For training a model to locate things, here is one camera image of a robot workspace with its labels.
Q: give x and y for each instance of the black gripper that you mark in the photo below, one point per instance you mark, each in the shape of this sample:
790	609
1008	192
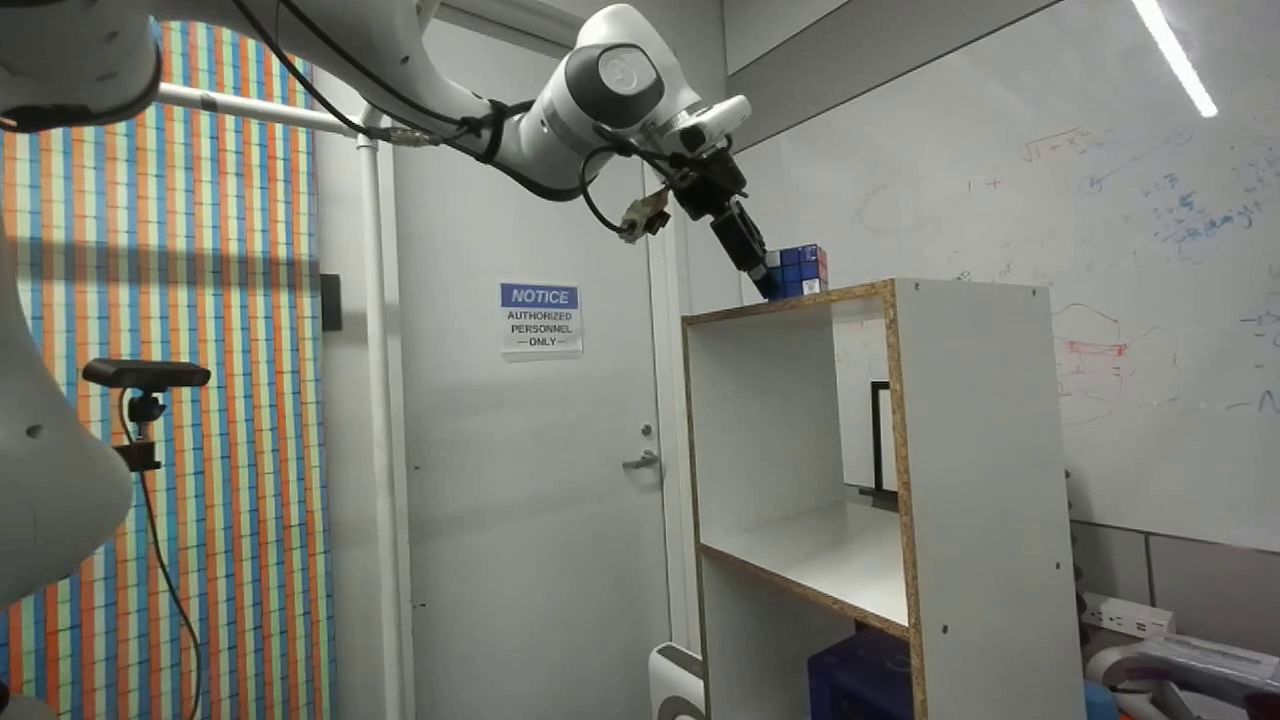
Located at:
723	200

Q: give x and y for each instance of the Rubik's cube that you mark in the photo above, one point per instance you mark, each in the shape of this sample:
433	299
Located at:
801	269

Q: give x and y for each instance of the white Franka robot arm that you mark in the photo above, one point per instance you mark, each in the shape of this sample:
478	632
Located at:
400	53

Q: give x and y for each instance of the white wooden shelf unit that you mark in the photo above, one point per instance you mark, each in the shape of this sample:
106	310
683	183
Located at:
987	506

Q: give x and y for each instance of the black framed portrait photo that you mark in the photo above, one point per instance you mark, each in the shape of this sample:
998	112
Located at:
881	442

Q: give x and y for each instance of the blue white notice sign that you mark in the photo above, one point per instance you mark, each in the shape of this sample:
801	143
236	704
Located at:
541	316

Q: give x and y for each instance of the large white whiteboard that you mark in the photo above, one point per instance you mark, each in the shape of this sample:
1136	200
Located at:
1066	241

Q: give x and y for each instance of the white door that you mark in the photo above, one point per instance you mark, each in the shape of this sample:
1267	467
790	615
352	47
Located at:
533	533

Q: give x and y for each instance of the dark blue box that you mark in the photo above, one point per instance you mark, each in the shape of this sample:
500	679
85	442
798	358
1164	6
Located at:
860	681

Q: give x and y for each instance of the small white carton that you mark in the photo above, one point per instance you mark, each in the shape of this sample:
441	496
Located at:
1126	619

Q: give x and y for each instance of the white curtain rod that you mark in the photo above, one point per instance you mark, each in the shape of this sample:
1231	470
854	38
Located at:
252	104

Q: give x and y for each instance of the white curved plastic object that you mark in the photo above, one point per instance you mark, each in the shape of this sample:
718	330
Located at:
1185	665

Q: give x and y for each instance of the multicoloured striped curtain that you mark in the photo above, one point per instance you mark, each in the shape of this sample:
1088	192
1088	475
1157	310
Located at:
213	442

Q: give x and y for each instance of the beige wrist camera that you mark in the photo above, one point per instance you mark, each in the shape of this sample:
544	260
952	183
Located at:
647	214

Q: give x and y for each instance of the black wall card reader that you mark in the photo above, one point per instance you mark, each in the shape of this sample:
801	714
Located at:
328	306

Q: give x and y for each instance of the black camera on stand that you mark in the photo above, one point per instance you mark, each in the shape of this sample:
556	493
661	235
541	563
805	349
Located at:
144	373

